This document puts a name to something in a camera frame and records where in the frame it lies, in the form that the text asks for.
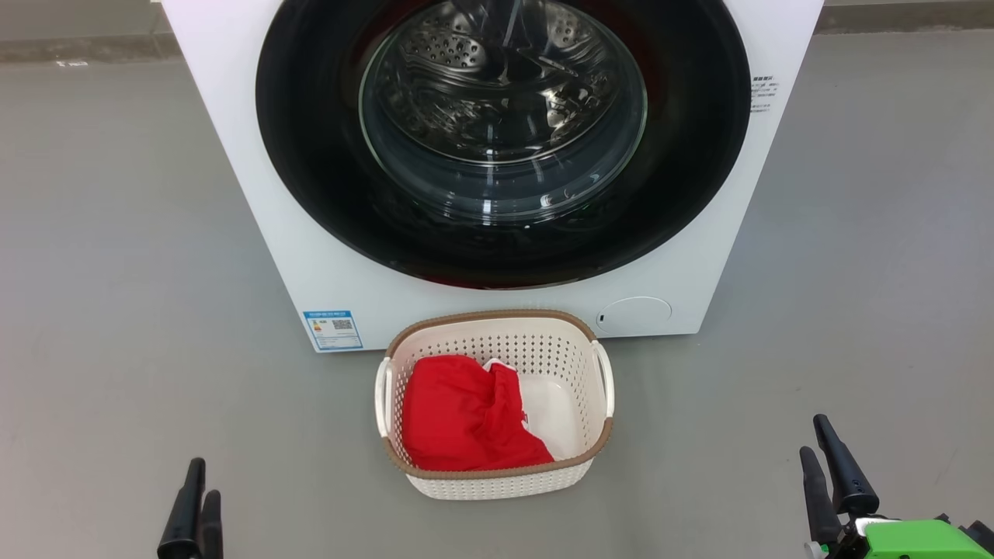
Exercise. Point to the white front-load washing machine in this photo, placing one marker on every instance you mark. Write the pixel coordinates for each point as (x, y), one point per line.
(233, 155)

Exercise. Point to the small black text sticker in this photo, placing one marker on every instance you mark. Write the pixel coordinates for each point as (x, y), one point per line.
(765, 93)

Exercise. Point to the stainless steel washing machine drum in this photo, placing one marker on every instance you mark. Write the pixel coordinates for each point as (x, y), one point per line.
(458, 46)

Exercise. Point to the cream perforated laundry basket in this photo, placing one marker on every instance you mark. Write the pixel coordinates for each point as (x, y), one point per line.
(505, 483)

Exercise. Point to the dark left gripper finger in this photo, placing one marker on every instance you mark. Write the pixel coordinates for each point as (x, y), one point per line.
(212, 532)
(182, 520)

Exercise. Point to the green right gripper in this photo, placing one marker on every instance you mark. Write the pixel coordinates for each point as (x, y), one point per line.
(908, 541)

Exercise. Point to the round white filter cover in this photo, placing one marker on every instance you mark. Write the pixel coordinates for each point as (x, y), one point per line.
(635, 317)

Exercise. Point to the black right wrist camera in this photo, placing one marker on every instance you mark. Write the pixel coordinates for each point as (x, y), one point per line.
(981, 536)

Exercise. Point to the black round glass washer door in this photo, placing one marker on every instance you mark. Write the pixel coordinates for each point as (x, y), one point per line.
(326, 186)

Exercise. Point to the blue energy label sticker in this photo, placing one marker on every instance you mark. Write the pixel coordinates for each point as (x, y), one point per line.
(334, 331)

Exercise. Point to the red shirt with white trim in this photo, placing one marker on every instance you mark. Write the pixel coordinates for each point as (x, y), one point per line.
(450, 419)

